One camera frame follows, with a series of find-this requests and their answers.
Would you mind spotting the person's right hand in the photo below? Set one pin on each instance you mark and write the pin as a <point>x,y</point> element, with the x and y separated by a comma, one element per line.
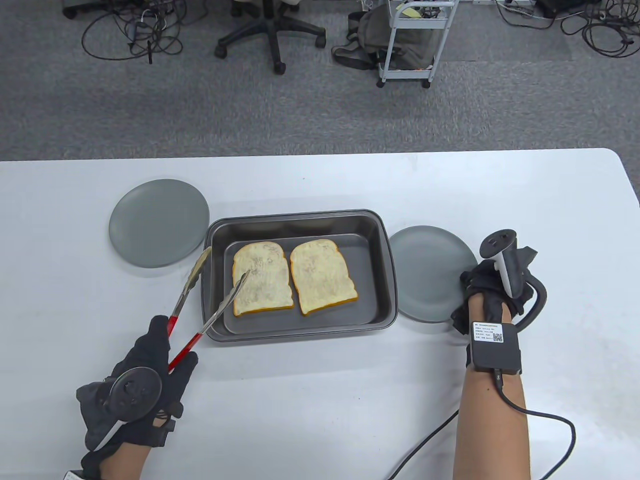
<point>487,280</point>

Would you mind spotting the person's left hand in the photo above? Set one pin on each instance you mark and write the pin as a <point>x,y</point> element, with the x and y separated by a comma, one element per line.
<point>145,355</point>

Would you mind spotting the grey round plate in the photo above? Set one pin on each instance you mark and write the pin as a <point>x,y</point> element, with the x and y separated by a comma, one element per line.
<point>157,222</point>
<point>430,270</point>

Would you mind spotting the toast slice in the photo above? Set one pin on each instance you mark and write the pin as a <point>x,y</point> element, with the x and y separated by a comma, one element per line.
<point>322,277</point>
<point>267,285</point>

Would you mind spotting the dark metal baking tray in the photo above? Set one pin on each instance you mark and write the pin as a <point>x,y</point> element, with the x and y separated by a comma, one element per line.
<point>300,322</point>

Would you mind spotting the person's left forearm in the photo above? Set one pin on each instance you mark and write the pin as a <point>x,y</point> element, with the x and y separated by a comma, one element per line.
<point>125,462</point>

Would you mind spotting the person's right forearm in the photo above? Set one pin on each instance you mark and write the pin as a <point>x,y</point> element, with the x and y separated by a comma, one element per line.
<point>490,425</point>

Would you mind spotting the left hand tracking controller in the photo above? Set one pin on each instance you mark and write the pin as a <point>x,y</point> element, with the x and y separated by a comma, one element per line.
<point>135,392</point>

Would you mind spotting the hand tracking controller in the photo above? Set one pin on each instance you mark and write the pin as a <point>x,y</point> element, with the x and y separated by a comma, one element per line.
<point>500,240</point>
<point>135,392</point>

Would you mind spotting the right hand tracking controller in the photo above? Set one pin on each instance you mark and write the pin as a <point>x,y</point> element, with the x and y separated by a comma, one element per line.
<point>500,240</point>

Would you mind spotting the black right wrist sensor box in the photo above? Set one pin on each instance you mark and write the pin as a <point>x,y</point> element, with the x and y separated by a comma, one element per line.
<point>495,355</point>

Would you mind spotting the black wrist sensor box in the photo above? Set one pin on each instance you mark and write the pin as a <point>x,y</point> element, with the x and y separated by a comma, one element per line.
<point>495,355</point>
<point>72,476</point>

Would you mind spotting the black left wrist sensor box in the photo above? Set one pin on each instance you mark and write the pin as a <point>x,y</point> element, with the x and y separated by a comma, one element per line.
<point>72,476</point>

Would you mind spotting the white utility cart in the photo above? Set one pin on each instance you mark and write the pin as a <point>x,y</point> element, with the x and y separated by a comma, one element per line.
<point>405,75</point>

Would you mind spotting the grey backpack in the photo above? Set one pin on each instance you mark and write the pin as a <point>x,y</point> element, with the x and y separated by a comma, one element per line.
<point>367,30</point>

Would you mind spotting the black equipment box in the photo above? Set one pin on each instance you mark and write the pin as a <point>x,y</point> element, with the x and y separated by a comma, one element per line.
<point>552,6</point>

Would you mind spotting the black office chair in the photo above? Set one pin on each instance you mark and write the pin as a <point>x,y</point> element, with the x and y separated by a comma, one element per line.
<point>274,35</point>

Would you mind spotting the black wheeled furniture base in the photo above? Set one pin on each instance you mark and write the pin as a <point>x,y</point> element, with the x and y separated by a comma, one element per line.
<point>75,7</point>

